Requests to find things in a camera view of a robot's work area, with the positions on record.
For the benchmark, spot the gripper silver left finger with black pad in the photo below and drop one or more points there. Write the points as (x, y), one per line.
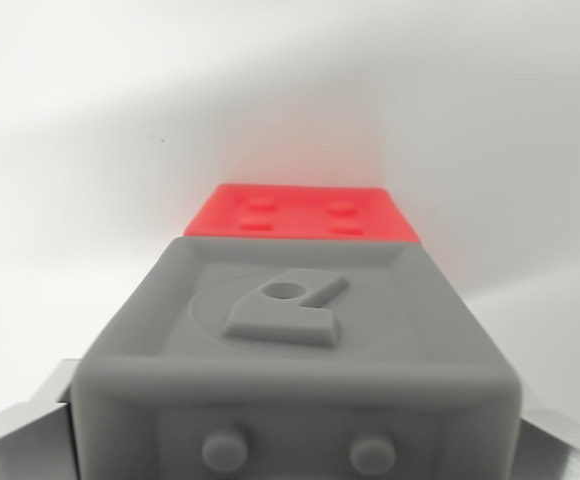
(20, 435)

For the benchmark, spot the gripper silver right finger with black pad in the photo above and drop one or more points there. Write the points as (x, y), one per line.
(565, 450)

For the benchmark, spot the grey studded cube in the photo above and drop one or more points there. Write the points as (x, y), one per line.
(290, 360)

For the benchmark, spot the red studded cube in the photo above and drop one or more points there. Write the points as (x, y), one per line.
(300, 212)

